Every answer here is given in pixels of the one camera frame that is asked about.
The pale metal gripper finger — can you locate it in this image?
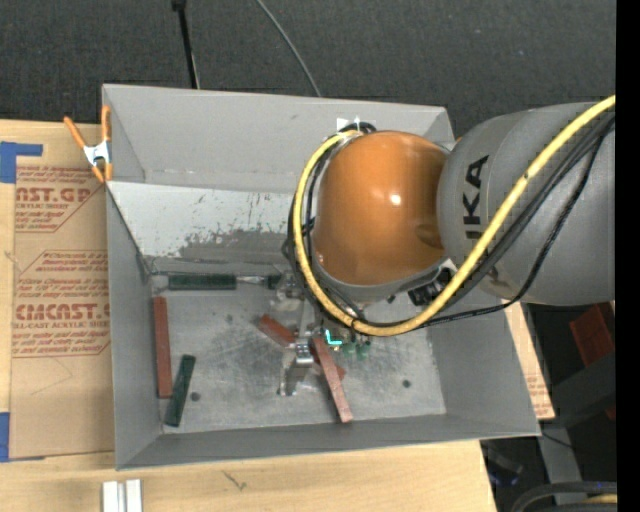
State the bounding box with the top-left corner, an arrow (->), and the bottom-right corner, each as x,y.
277,342 -> 315,398
273,271 -> 307,314

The red-brown flat block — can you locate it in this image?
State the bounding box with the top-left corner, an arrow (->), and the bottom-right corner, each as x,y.
311,336 -> 355,425
257,313 -> 348,383
152,295 -> 174,400

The grey metal bin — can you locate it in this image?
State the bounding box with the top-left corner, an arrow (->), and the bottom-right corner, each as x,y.
101,83 -> 543,472

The dark green flat block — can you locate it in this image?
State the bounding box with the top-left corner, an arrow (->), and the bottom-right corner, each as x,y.
167,273 -> 238,292
163,354 -> 198,428

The brown cardboard board, red print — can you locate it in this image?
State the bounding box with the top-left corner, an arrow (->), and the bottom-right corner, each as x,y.
0,118 -> 557,462

